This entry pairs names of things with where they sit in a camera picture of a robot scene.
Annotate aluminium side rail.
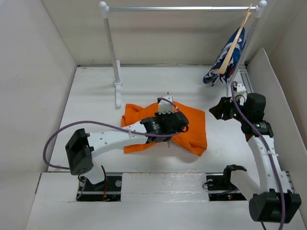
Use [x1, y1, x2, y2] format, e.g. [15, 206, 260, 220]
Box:
[239, 64, 254, 93]

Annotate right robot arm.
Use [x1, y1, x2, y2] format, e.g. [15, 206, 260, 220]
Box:
[209, 81, 302, 228]

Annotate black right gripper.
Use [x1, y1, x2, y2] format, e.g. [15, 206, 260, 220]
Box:
[209, 94, 249, 123]

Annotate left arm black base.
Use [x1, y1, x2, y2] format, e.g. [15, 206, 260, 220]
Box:
[76, 174, 122, 202]

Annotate white clothes rack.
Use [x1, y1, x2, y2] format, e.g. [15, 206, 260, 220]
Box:
[99, 0, 268, 108]

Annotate blue patterned garment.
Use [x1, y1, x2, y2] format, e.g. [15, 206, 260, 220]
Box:
[202, 25, 247, 87]

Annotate orange trousers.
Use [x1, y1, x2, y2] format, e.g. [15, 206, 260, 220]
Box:
[121, 101, 207, 156]

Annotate wooden clothes hanger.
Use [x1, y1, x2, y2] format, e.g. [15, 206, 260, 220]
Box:
[218, 4, 252, 74]

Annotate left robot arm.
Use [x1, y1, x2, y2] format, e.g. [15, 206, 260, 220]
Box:
[65, 95, 189, 190]

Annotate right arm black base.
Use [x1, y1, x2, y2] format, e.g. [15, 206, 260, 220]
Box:
[202, 173, 246, 202]

